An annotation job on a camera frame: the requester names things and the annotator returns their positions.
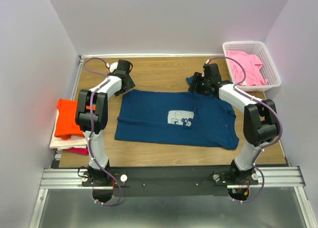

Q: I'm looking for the navy blue printed t-shirt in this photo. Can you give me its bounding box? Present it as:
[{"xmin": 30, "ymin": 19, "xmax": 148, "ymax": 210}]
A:
[{"xmin": 115, "ymin": 89, "xmax": 239, "ymax": 150}]

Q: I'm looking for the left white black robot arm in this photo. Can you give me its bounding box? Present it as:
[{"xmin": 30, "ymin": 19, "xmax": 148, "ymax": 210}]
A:
[{"xmin": 75, "ymin": 58, "xmax": 135, "ymax": 186}]

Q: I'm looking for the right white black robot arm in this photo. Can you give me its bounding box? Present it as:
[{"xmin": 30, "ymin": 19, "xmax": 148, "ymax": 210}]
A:
[{"xmin": 188, "ymin": 64, "xmax": 282, "ymax": 184}]

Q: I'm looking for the pink t-shirt in basket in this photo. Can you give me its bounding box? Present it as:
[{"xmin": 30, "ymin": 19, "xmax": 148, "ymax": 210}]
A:
[{"xmin": 226, "ymin": 51, "xmax": 268, "ymax": 86}]

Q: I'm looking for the white plastic laundry basket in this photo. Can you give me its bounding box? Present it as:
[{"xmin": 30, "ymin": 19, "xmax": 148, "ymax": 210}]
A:
[{"xmin": 222, "ymin": 41, "xmax": 281, "ymax": 92}]

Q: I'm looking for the orange folded t-shirt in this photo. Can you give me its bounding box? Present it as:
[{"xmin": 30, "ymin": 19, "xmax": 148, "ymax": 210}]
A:
[{"xmin": 55, "ymin": 99, "xmax": 84, "ymax": 141}]

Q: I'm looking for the magenta folded t-shirt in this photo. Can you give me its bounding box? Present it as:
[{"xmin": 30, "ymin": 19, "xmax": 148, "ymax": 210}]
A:
[{"xmin": 65, "ymin": 148, "xmax": 89, "ymax": 155}]

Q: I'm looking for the white folded t-shirt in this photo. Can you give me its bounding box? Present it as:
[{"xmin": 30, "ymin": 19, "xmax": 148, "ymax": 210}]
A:
[{"xmin": 49, "ymin": 110, "xmax": 87, "ymax": 151}]

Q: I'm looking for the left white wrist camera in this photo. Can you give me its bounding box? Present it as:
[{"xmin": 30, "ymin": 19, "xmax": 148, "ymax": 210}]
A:
[{"xmin": 105, "ymin": 62, "xmax": 118, "ymax": 73}]

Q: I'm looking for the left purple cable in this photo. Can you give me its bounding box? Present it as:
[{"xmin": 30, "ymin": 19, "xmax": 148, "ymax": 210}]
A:
[{"xmin": 83, "ymin": 57, "xmax": 123, "ymax": 207}]

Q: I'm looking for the purple cable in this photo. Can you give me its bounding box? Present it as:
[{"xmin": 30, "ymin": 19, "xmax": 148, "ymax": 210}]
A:
[
  {"xmin": 205, "ymin": 56, "xmax": 284, "ymax": 203},
  {"xmin": 83, "ymin": 57, "xmax": 123, "ymax": 207}
]

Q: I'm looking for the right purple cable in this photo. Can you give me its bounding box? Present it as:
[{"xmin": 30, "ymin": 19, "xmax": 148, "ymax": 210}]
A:
[{"xmin": 205, "ymin": 56, "xmax": 284, "ymax": 203}]

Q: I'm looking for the black mounting base plate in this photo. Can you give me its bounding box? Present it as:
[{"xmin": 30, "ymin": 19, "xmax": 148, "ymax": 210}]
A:
[{"xmin": 81, "ymin": 166, "xmax": 259, "ymax": 203}]

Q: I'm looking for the aluminium extrusion rail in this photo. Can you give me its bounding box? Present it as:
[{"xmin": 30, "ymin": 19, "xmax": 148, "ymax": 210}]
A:
[{"xmin": 40, "ymin": 167, "xmax": 306, "ymax": 189}]

